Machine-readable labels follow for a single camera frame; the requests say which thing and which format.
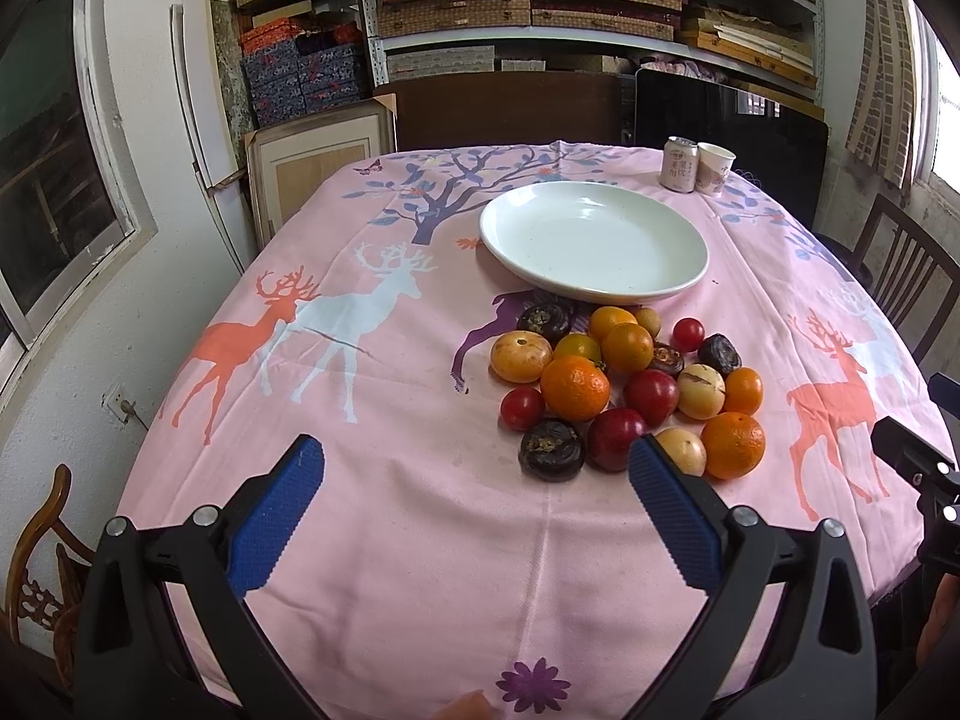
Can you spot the dark mangosteen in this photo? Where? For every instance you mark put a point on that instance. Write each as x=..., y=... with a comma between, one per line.
x=552, y=451
x=549, y=320

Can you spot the dark mangosteen front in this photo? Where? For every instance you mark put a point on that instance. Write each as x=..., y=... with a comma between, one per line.
x=552, y=451

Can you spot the large orange mandarin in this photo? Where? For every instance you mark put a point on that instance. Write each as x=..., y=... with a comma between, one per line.
x=575, y=389

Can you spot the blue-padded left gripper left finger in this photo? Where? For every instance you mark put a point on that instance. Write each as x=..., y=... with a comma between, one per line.
x=132, y=660

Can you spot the dark red plum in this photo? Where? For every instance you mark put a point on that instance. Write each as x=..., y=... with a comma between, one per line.
x=609, y=438
x=654, y=395

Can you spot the brown mangosteen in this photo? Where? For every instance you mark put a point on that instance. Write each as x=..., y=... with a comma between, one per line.
x=667, y=359

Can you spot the white paper cup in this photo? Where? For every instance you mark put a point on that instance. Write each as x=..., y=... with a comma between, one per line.
x=714, y=166

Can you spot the wooden chair left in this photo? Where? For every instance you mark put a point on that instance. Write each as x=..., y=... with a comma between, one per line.
x=42, y=619

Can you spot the patterned curtain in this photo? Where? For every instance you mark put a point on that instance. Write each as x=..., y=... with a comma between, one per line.
x=881, y=130

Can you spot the black monitor panel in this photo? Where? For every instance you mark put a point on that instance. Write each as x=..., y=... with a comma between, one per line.
x=779, y=149

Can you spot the dark date-like fruit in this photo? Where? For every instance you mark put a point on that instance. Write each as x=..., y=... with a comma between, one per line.
x=718, y=352

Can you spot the pale yellow fruit front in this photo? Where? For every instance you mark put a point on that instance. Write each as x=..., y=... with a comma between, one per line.
x=685, y=449

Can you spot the dark red plum front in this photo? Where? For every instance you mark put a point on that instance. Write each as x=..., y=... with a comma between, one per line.
x=609, y=438

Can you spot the small orange tangerine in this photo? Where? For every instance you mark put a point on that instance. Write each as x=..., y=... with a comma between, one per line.
x=744, y=391

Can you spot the pink drink can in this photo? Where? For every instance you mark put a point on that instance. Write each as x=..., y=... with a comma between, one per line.
x=680, y=158

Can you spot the dark brown wooden board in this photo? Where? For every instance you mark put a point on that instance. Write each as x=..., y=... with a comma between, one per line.
x=514, y=108

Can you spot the blue patterned storage boxes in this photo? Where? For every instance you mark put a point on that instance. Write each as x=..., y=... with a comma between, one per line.
x=293, y=69

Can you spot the white ceramic plate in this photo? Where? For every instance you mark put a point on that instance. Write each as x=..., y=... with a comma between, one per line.
x=594, y=242

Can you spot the yellow tomato fruit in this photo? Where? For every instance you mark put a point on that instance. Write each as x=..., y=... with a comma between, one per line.
x=579, y=344

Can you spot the yellow-orange persimmon fruit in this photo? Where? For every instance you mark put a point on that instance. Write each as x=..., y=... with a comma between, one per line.
x=520, y=356

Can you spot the red cherry tomato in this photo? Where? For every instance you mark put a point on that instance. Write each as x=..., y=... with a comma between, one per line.
x=521, y=408
x=688, y=335

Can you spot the person's hand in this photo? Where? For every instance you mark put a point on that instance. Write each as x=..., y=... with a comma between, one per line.
x=945, y=601

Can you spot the orange round fruit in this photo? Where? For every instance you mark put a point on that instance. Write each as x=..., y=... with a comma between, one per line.
x=628, y=348
x=604, y=320

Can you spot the small tan fruit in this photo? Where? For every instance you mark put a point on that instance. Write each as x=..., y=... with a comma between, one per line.
x=649, y=318

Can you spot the orange round fruit back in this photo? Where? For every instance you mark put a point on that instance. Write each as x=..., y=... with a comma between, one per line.
x=604, y=320

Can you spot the window with white frame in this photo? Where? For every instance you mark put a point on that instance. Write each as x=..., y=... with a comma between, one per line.
x=71, y=199

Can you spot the metal storage shelf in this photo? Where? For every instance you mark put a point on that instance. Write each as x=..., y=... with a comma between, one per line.
x=772, y=47

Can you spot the pink deer-print tablecloth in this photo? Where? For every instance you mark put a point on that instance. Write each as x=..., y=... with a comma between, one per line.
x=475, y=531

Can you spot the pale yellow round fruit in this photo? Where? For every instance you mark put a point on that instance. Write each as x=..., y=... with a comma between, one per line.
x=702, y=392

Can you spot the dark mangosteen back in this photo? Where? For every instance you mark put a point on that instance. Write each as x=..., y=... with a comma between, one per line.
x=549, y=320

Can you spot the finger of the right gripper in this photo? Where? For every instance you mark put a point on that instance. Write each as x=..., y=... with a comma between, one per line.
x=916, y=461
x=945, y=392

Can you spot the dark wooden chair right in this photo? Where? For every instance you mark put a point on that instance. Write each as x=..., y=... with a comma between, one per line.
x=911, y=261

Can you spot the framed picture board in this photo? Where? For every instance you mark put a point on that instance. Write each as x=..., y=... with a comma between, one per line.
x=287, y=163

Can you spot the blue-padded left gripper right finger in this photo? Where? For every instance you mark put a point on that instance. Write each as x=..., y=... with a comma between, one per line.
x=785, y=630

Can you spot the red cherry tomato back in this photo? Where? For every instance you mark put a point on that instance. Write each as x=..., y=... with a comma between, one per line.
x=688, y=335

